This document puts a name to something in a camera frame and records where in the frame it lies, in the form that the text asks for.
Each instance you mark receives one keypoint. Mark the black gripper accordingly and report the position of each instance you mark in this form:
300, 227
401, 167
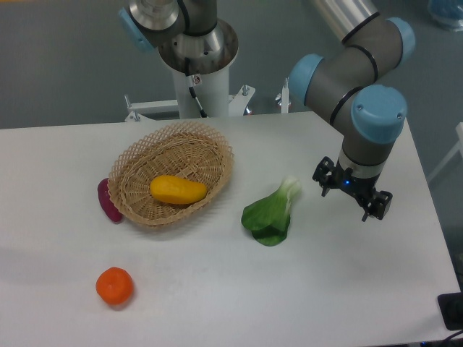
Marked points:
330, 176

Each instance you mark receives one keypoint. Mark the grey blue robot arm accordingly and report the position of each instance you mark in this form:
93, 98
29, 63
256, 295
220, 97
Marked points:
199, 48

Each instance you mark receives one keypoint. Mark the woven wicker basket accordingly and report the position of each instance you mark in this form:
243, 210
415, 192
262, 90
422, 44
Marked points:
189, 150

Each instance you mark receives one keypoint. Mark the yellow mango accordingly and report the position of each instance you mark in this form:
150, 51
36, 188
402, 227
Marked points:
177, 191

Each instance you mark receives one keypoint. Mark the green bok choy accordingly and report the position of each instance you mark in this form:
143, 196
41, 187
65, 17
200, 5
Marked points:
268, 219

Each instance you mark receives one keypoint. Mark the black device at edge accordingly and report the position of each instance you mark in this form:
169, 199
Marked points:
450, 306

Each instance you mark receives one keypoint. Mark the blue object top right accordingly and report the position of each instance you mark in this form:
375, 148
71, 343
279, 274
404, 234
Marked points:
447, 13

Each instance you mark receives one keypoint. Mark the purple sweet potato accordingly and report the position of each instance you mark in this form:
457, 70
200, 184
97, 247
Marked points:
106, 204

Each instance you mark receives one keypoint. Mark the orange tangerine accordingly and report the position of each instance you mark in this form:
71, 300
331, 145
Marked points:
115, 286

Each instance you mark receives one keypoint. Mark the white frame at right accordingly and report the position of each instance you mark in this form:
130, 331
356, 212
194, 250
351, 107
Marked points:
454, 151

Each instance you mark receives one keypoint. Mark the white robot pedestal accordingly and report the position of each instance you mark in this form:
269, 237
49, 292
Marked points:
198, 95

